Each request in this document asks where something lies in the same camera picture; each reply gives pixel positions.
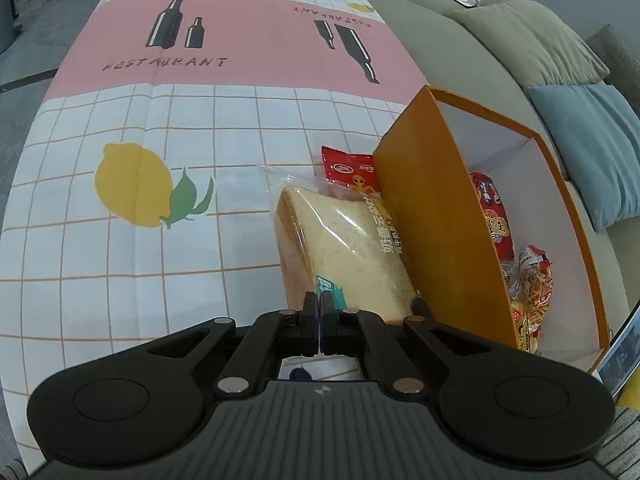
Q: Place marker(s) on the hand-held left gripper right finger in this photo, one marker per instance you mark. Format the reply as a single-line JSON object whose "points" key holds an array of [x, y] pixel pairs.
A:
{"points": [[327, 320]]}

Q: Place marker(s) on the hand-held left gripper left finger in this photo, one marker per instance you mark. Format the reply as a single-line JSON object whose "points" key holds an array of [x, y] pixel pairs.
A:
{"points": [[310, 320]]}

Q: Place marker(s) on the sliced bread packet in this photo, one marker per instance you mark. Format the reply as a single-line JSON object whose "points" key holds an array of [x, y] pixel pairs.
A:
{"points": [[335, 240]]}

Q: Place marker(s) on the orange cardboard box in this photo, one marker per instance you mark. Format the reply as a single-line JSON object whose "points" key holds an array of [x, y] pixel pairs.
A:
{"points": [[440, 220]]}

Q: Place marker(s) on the red spicy strip packet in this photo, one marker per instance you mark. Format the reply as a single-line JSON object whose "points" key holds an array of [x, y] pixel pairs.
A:
{"points": [[345, 167]]}

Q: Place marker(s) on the red snack packet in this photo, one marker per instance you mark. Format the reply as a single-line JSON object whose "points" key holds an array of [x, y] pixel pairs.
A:
{"points": [[495, 215]]}

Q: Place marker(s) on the striped stick snack packet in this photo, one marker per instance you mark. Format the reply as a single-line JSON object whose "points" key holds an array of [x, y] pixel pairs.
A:
{"points": [[532, 280]]}

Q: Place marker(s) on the checkered pink printed tablecloth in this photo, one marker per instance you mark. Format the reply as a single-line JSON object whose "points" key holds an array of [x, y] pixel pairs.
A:
{"points": [[150, 135]]}

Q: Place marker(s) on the tablet screen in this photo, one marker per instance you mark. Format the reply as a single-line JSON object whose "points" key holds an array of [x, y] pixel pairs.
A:
{"points": [[622, 355]]}

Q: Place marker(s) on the beige sofa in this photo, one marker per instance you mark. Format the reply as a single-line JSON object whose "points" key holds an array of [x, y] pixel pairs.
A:
{"points": [[450, 35]]}

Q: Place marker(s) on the light blue cushion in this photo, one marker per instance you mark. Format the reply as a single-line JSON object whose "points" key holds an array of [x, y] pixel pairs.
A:
{"points": [[595, 145]]}

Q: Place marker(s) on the grey striped mat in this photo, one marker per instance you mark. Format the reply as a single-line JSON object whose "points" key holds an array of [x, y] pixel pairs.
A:
{"points": [[622, 445]]}

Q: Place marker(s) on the beige cushion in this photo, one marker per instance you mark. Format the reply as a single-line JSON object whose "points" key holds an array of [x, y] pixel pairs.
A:
{"points": [[530, 45]]}

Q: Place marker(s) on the grey cushion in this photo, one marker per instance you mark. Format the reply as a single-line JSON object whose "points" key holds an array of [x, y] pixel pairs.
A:
{"points": [[620, 60]]}

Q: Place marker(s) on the blue grey trash bin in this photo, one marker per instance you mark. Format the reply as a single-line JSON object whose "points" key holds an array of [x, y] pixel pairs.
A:
{"points": [[6, 20]]}

